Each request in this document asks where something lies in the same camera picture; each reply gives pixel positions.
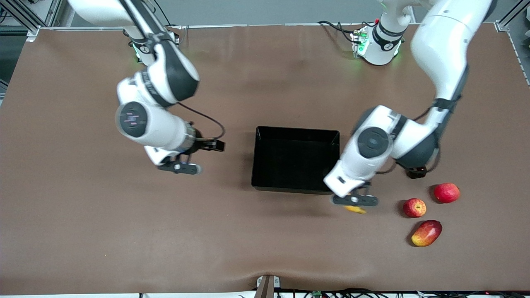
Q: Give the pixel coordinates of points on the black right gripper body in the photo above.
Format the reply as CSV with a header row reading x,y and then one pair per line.
x,y
201,142

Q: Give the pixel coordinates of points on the yellow banana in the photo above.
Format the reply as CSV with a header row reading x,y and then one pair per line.
x,y
357,210

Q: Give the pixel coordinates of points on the black rectangular plastic box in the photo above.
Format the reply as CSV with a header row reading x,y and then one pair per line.
x,y
290,161

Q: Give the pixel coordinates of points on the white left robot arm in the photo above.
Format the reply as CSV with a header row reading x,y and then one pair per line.
x,y
443,45

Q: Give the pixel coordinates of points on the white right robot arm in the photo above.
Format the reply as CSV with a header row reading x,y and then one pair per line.
x,y
165,128

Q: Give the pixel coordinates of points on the red apple with yellow patch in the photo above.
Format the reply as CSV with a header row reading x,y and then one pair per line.
x,y
415,207

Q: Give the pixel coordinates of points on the dark purple plum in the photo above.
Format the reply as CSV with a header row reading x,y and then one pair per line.
x,y
417,173

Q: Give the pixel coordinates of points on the red and yellow mango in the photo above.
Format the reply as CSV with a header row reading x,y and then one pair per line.
x,y
426,234

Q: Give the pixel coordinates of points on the plain red apple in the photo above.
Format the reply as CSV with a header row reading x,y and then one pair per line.
x,y
447,193

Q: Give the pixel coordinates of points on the brown table cover mat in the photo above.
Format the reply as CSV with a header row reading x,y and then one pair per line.
x,y
124,227

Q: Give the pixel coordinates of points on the metal table edge clamp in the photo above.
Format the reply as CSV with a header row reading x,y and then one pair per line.
x,y
268,285

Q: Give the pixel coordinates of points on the aluminium frame profile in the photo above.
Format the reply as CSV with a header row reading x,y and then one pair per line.
x,y
513,16
33,16

